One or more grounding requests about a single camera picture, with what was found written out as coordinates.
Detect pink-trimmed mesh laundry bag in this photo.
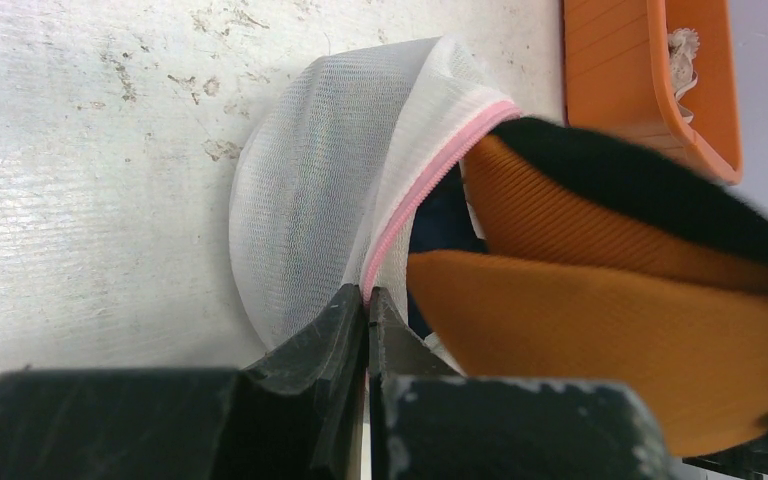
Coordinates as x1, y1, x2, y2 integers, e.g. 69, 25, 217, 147
229, 36, 521, 350

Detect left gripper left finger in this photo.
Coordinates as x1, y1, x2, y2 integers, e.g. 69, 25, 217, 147
0, 285, 366, 479

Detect beige lace bra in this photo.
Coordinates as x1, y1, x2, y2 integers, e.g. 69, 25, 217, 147
667, 28, 700, 123

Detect orange and black bra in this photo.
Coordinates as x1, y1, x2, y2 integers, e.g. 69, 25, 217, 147
407, 117, 768, 457

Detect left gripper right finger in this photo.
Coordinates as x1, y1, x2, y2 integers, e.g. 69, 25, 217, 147
369, 288, 672, 479

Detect orange plastic bin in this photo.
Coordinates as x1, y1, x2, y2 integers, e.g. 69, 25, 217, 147
563, 0, 743, 185

